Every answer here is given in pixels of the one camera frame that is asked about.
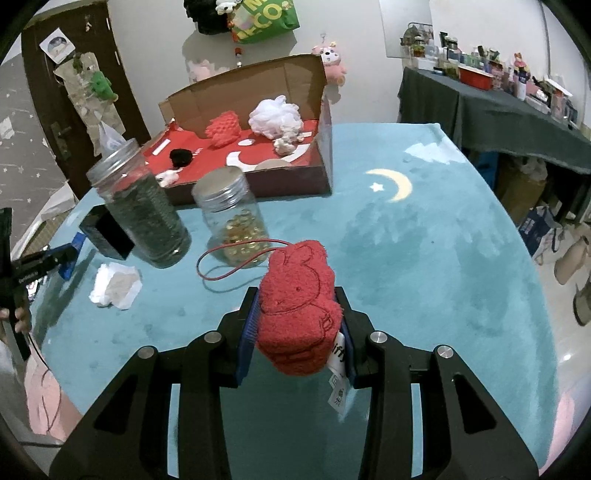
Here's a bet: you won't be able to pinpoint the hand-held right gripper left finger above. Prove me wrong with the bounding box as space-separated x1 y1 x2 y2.
48 286 264 480

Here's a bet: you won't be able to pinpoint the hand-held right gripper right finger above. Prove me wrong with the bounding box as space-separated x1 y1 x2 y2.
332 286 541 480

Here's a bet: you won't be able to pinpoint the red rabbit towel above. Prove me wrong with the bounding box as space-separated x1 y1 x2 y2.
196 237 356 421

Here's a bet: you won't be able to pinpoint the cream fluffy scrunchie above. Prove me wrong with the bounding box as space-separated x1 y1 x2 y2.
273 122 303 155

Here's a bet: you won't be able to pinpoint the cardboard box with red lining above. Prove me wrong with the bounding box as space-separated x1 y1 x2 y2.
158 54 334 206

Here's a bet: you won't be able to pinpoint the white fluffy bath pouf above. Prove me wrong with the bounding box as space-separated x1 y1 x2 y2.
248 95 303 139

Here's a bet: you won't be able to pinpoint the person's left hand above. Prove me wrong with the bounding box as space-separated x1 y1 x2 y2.
0 307 33 335

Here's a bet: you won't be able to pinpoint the colourful printed box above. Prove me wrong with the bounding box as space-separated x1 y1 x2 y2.
78 204 136 260

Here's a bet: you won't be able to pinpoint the large glass jar green contents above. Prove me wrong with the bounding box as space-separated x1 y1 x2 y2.
86 137 192 269

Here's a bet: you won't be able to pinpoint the white plastic bag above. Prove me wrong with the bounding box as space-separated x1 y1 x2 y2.
95 122 126 155

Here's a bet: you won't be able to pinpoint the small glass jar yellow capsules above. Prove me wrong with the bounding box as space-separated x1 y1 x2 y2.
191 166 271 267

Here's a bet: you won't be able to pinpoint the beige hanging organizer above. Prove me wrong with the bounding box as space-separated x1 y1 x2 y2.
53 52 125 158

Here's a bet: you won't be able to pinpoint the pink cloth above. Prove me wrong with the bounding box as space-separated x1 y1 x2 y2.
21 355 86 446

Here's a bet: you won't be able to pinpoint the green plush toy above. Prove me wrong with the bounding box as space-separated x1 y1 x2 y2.
88 70 118 101

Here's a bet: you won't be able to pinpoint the dark brown door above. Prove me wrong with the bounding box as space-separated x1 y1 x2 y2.
21 0 153 199

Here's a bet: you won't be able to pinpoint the red knitted ball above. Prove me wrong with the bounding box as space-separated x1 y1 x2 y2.
205 110 241 148

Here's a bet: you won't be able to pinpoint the white picture on door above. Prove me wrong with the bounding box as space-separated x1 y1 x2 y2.
39 28 75 63

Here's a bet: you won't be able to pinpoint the pink plush toy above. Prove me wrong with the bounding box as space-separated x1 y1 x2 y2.
187 58 232 84

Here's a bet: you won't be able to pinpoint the blue white shopping bag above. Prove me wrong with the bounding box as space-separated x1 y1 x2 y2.
519 205 564 259

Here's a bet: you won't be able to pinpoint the beige bag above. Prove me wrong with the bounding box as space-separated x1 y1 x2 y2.
554 235 591 324

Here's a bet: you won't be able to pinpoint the black bag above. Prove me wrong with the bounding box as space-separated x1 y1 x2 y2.
183 0 232 35

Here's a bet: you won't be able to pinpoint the table with dark cloth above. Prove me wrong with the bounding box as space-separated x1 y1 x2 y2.
397 67 591 174

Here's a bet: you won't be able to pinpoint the green tote bag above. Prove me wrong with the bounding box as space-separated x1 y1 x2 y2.
229 0 301 44

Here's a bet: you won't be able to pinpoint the pink plush with face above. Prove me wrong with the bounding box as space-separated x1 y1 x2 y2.
311 41 348 86

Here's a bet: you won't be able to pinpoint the red container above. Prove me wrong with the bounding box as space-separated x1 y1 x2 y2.
458 65 494 90

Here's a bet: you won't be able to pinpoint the row of cosmetic bottles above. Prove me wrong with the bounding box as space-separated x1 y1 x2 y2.
431 30 583 127

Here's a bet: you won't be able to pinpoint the door handle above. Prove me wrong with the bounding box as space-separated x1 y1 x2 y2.
50 121 72 160

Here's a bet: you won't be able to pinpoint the wall mirror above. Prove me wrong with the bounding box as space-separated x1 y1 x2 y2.
379 0 432 58

